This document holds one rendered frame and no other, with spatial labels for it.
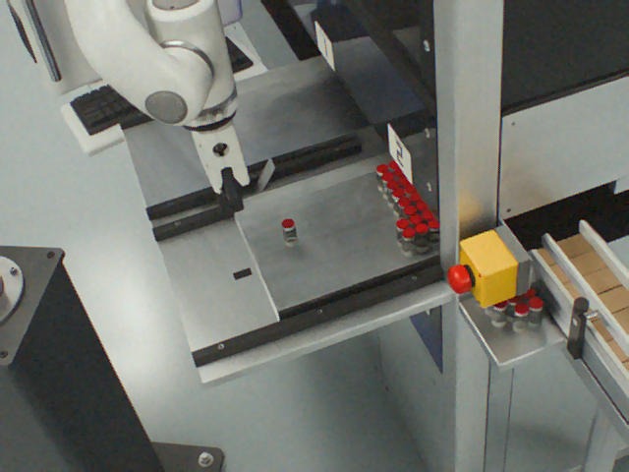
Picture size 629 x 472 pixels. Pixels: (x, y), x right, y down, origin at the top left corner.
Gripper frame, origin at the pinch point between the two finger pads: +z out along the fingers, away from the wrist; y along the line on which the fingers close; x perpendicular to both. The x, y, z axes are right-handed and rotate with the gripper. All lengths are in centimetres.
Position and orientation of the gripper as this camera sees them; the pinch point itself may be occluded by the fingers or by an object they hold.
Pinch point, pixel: (229, 199)
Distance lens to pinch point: 118.7
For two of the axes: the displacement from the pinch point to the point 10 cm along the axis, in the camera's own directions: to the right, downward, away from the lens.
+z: 1.2, 6.9, 7.1
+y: -3.3, -6.5, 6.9
